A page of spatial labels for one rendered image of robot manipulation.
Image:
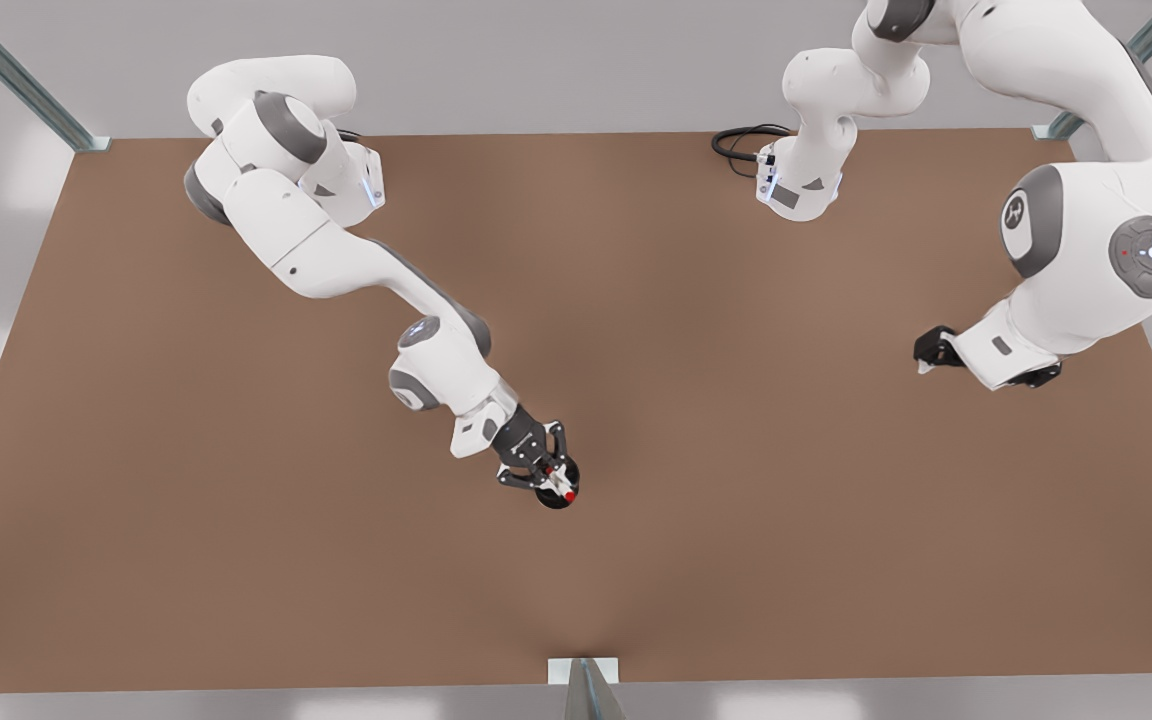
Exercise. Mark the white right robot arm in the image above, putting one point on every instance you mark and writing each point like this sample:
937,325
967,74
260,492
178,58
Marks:
286,220

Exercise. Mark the silver frame post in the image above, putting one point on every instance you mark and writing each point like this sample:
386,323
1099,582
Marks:
586,690
21,85
1136,50

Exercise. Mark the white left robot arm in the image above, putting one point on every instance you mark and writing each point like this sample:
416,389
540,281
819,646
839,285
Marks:
1086,230

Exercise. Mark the small black round object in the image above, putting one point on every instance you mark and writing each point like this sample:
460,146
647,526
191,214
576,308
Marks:
555,494

